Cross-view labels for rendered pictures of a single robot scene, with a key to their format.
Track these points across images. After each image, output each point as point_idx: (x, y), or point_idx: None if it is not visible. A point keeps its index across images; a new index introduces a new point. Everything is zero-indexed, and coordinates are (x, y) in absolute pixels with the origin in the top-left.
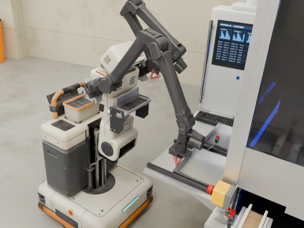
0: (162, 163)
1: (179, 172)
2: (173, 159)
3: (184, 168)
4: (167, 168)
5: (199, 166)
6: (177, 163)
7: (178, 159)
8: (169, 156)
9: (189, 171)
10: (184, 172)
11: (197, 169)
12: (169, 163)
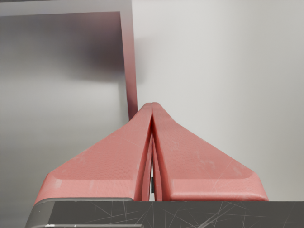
0: (294, 74)
1: (20, 2)
2: (209, 143)
3: (92, 138)
4: (226, 40)
5: (27, 212)
6: (129, 121)
7: (90, 174)
8: (262, 179)
9: (34, 128)
10: (62, 98)
11: (11, 182)
12: (238, 121)
